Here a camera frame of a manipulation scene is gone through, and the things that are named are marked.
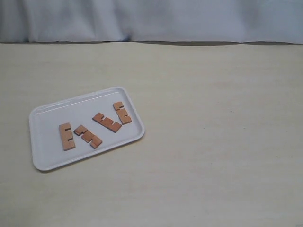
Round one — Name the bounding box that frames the white rectangular plastic tray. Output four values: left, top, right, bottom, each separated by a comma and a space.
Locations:
29, 87, 145, 171

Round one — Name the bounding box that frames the white backdrop cloth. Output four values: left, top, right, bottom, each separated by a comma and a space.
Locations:
0, 0, 303, 44

